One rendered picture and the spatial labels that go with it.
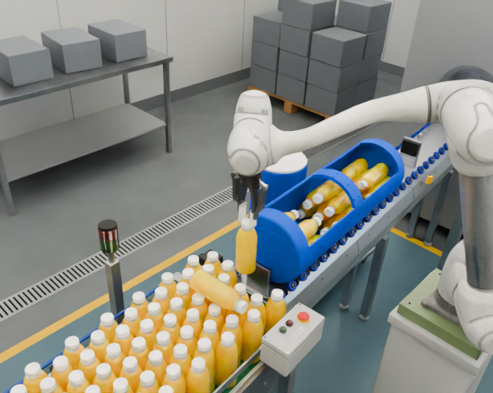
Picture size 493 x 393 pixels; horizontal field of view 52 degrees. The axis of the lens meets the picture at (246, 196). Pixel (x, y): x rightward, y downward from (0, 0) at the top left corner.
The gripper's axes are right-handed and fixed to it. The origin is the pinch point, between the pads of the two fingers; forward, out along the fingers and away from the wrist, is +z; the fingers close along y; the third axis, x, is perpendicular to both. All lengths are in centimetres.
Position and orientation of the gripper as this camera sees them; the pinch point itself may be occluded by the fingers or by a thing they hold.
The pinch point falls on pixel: (247, 215)
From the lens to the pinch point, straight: 162.7
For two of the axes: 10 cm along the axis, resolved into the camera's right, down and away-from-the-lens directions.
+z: -0.5, 8.4, 5.5
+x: -6.3, 4.0, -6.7
